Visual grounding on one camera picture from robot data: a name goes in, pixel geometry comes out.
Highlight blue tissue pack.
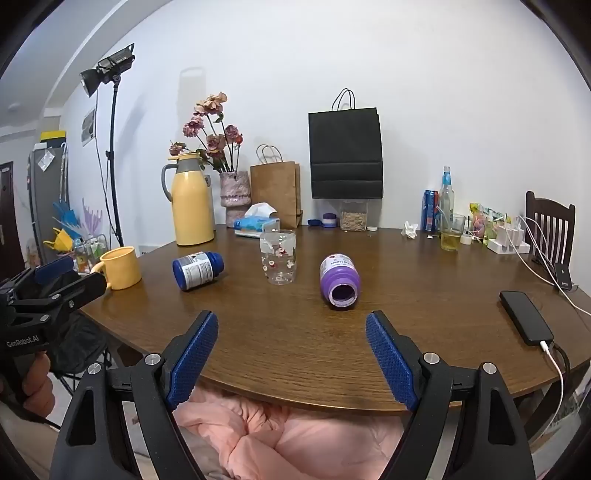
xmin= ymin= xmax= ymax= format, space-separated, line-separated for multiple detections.
xmin=233 ymin=202 xmax=281 ymax=239

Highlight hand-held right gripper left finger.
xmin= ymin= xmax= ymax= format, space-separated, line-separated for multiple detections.
xmin=50 ymin=310 xmax=219 ymax=480

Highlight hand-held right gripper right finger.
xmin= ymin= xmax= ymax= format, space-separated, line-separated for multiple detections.
xmin=365 ymin=310 xmax=536 ymax=480

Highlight dark cloth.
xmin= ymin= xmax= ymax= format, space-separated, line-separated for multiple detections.
xmin=48 ymin=310 xmax=112 ymax=393

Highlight dried pink flowers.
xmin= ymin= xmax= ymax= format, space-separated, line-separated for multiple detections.
xmin=168 ymin=91 xmax=245 ymax=174

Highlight dark wooden chair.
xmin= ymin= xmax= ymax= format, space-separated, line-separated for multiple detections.
xmin=525 ymin=190 xmax=577 ymax=278

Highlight person's left hand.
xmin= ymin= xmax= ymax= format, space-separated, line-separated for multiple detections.
xmin=0 ymin=353 xmax=56 ymax=420

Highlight grey refrigerator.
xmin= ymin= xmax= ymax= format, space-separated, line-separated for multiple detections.
xmin=27 ymin=142 xmax=71 ymax=265

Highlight colourful snack packets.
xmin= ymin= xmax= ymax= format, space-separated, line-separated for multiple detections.
xmin=468 ymin=202 xmax=503 ymax=241

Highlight white power strip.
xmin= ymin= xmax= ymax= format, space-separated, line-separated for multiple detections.
xmin=486 ymin=216 xmax=531 ymax=256

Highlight black power bank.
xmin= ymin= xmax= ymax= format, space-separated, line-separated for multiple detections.
xmin=551 ymin=262 xmax=576 ymax=292

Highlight brown paper bag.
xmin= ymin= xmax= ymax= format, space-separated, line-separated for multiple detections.
xmin=249 ymin=144 xmax=304 ymax=230

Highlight dark brown door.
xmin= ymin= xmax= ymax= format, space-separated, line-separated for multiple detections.
xmin=0 ymin=161 xmax=25 ymax=278

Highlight wire rack with bottles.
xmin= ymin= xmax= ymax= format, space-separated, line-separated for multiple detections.
xmin=71 ymin=233 xmax=110 ymax=274

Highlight wall poster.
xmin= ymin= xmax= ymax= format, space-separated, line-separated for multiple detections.
xmin=80 ymin=105 xmax=98 ymax=148

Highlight black smartphone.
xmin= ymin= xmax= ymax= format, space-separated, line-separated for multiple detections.
xmin=499 ymin=290 xmax=555 ymax=346

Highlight clear container of oats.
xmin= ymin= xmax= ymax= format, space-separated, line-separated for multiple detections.
xmin=339 ymin=198 xmax=369 ymax=232

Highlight pink quilted clothing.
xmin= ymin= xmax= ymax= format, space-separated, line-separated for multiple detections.
xmin=131 ymin=384 xmax=411 ymax=480

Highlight glass of yellow drink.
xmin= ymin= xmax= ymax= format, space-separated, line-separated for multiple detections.
xmin=440 ymin=213 xmax=467 ymax=253

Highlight white phone cable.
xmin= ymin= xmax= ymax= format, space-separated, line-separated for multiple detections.
xmin=539 ymin=340 xmax=568 ymax=446

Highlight blue and yellow dustpans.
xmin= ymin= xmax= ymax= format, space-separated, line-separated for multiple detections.
xmin=43 ymin=198 xmax=86 ymax=253

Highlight clear floral glass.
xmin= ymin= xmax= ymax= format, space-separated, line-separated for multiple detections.
xmin=259 ymin=229 xmax=297 ymax=286

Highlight pink textured vase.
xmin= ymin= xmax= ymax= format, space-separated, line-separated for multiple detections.
xmin=219 ymin=170 xmax=253 ymax=227

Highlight black studio light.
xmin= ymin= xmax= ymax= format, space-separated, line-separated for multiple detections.
xmin=79 ymin=42 xmax=136 ymax=98

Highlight blue drink can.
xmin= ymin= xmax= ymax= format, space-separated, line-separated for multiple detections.
xmin=420 ymin=188 xmax=440 ymax=233

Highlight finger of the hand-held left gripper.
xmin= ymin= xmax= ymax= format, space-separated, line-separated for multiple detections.
xmin=33 ymin=255 xmax=77 ymax=286
xmin=44 ymin=271 xmax=108 ymax=320

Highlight clear bottle blue cap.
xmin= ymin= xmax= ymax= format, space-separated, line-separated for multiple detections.
xmin=437 ymin=165 xmax=456 ymax=232

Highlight blue bottle white label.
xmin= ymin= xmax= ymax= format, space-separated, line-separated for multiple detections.
xmin=172 ymin=250 xmax=225 ymax=292

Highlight yellow thermos jug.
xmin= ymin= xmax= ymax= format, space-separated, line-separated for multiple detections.
xmin=161 ymin=152 xmax=216 ymax=247

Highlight black light stand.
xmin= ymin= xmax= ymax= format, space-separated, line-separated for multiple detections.
xmin=93 ymin=76 xmax=126 ymax=248

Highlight yellow mug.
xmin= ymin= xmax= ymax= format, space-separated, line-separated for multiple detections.
xmin=89 ymin=246 xmax=143 ymax=291

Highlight purple cup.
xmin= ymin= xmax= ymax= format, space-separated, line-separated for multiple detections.
xmin=320 ymin=253 xmax=361 ymax=310

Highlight black paper bag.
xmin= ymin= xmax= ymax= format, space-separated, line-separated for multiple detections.
xmin=308 ymin=88 xmax=385 ymax=200

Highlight white charger cables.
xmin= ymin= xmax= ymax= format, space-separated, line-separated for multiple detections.
xmin=505 ymin=213 xmax=591 ymax=318

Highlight black cable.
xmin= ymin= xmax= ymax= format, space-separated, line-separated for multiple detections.
xmin=551 ymin=342 xmax=574 ymax=384

